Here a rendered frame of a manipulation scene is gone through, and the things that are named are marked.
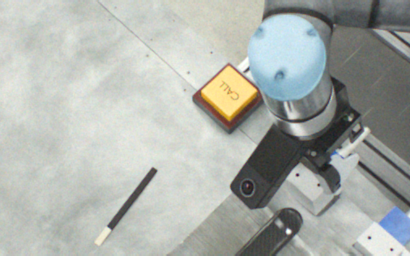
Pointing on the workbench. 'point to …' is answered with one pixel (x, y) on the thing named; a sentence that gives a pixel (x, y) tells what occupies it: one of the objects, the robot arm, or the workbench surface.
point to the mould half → (213, 228)
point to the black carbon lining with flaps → (274, 234)
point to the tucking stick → (125, 206)
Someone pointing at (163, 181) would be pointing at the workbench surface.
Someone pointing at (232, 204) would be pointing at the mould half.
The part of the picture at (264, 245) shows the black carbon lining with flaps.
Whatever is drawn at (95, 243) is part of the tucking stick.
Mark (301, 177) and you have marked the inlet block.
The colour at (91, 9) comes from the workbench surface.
